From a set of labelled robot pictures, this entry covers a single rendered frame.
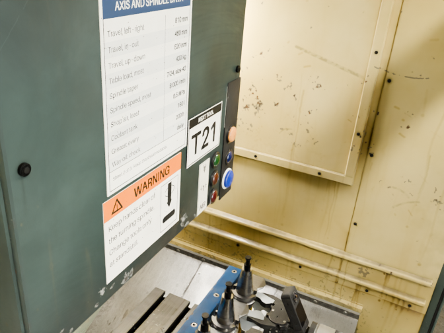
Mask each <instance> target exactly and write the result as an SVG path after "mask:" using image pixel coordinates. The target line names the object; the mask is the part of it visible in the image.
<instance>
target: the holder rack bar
mask: <svg viewBox="0 0 444 333"><path fill-rule="evenodd" d="M240 273H241V269H239V268H236V267H234V266H229V267H228V268H227V269H226V270H225V272H224V273H223V274H222V276H221V277H220V278H219V279H218V280H217V282H216V283H215V285H214V286H213V287H212V288H211V289H210V291H209V292H208V293H207V295H206V296H205V297H204V298H203V300H202V301H201V303H200V304H199V305H198V306H197V307H196V309H195V310H194V312H193V313H192V314H191V315H190V316H189V317H188V319H187V320H186V322H185V323H184V324H183V325H182V326H181V328H180V329H179V331H178V332H177V333H197V331H198V326H199V325H200V324H201V321H202V320H203V318H202V313H208V314H209V318H208V319H207V320H208V322H209V323H210V322H211V318H212V316H215V311H216V310H217V307H218V306H219V304H220V300H221V296H222V294H223V293H224V290H225V289H226V285H225V283H226V282H227V281H230V282H232V286H231V290H232V289H233V286H234V284H236V281H237V280H238V278H239V276H240Z"/></svg>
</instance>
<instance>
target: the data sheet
mask: <svg viewBox="0 0 444 333"><path fill-rule="evenodd" d="M98 11H99V27H100V56H101V71H102V101H103V116H104V145H105V161H106V190H107V197H108V196H110V195H112V194H113V193H114V192H117V191H118V190H119V189H121V188H123V187H124V186H125V185H127V184H129V183H130V182H131V181H133V180H135V179H136V178H138V177H139V176H141V175H142V174H144V173H145V172H147V171H148V170H150V169H151V168H153V167H155V166H156V165H158V164H159V163H161V162H162V161H164V160H165V159H167V158H168V157H170V156H171V155H173V154H175V153H176V152H177V151H179V150H181V149H182V148H183V147H185V146H186V136H187V120H188V88H189V72H190V40H191V24H192V0H98Z"/></svg>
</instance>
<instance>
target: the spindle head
mask: <svg viewBox="0 0 444 333"><path fill-rule="evenodd" d="M245 12H246V0H192V24H191V40H190V72H189V88H188V120H189V119H190V118H192V117H194V116H196V115H197V114H199V113H201V112H203V111H204V110H206V109H208V108H210V107H211V106H213V105H215V104H217V103H218V102H221V101H222V111H221V127H220V136H219V145H218V146H217V147H216V148H214V149H213V150H211V151H210V152H209V153H208V154H206V155H204V156H203V157H202V158H201V159H199V160H198V161H196V162H195V163H194V164H192V165H191V166H189V167H188V168H186V149H187V136H186V146H185V147H183V148H182V149H181V150H179V151H177V152H176V153H175V154H173V155H171V156H170V157H168V158H167V159H165V160H164V161H162V162H161V163H159V164H158V165H156V166H154V167H153V168H151V169H150V170H148V171H147V172H145V173H144V174H142V175H141V176H139V177H138V178H136V179H135V180H133V181H131V182H130V183H129V184H127V185H125V186H124V187H123V188H121V189H119V190H118V191H117V192H114V193H113V194H112V195H110V196H108V197H107V190H106V161H105V145H104V116H103V101H102V71H101V56H100V27H99V11H98V0H0V333H74V331H76V329H78V327H80V325H82V324H83V323H84V322H85V321H86V320H87V319H88V318H89V317H90V316H91V315H92V314H94V313H95V312H96V311H97V310H98V309H99V308H100V307H101V306H102V305H103V304H104V303H105V302H107V300H109V298H111V296H113V294H115V293H116V292H117V291H118V290H119V289H120V288H121V287H122V286H123V285H124V284H125V283H127V282H128V281H129V280H130V279H131V278H132V277H133V276H134V275H135V274H136V273H137V272H138V271H140V269H142V267H144V265H146V263H148V262H149V261H150V260H151V259H152V258H153V257H154V256H155V255H156V254H157V253H158V252H160V251H161V250H162V249H163V248H164V247H165V246H166V245H167V244H168V243H169V242H170V241H171V240H172V239H173V238H174V237H175V236H176V235H177V234H178V233H179V232H180V231H182V230H183V229H184V228H185V227H186V226H187V225H188V224H189V223H190V222H191V221H192V220H194V219H195V218H196V217H197V216H196V215H197V203H198V180H199V167H200V164H202V163H203V162H204V161H206V160H207V159H208V158H210V159H209V178H208V189H207V206H208V205H209V202H208V198H209V194H210V192H211V190H212V189H213V188H217V191H218V194H217V197H218V196H219V185H220V176H221V159H222V151H223V134H224V124H225V108H226V99H227V85H228V83H229V82H231V81H233V80H235V79H237V78H239V77H240V71H241V55H242V41H243V34H244V20H245ZM216 151H218V152H220V154H221V159H220V162H219V165H218V166H217V168H212V167H211V158H212V156H213V154H214V153H215V152H216ZM179 152H181V167H180V203H179V221H177V222H176V223H175V224H174V225H173V226H172V227H171V228H170V229H169V230H168V231H167V232H165V233H164V234H163V235H162V236H161V237H159V238H158V239H157V240H156V241H155V242H154V243H153V244H152V245H151V246H150V247H149V248H147V249H146V250H145V251H144V252H143V253H142V254H140V255H139V256H138V257H137V258H136V259H135V260H134V261H133V262H132V263H131V264H130V265H129V266H127V267H126V268H125V269H124V270H123V271H121V272H120V273H119V274H118V275H117V276H116V277H115V278H114V279H113V280H112V281H111V282H110V283H108V284H106V263H105V249H104V223H103V210H102V204H103V203H104V202H106V201H107V200H109V199H110V198H112V197H114V196H115V195H116V194H118V193H120V192H121V191H122V190H124V189H126V188H127V187H128V186H130V185H132V184H133V183H134V182H136V181H138V180H139V179H140V178H142V177H144V176H145V175H146V174H148V173H150V172H151V171H152V170H154V169H156V168H157V167H159V166H160V165H162V164H163V163H165V162H166V161H168V160H169V159H171V158H172V157H173V156H175V155H177V154H178V153H179ZM215 170H218V171H219V180H218V182H217V184H216V185H215V186H214V187H211V186H210V184H209V180H210V177H211V174H212V172H213V171H215Z"/></svg>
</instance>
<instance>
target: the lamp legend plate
mask: <svg viewBox="0 0 444 333"><path fill-rule="evenodd" d="M209 159H210V158H208V159H207V160H206V161H204V162H203V163H202V164H200V167H199V180H198V203H197V215H196V216H198V215H199V214H200V213H201V212H202V211H203V210H204V209H205V208H206V207H207V189H208V178H209Z"/></svg>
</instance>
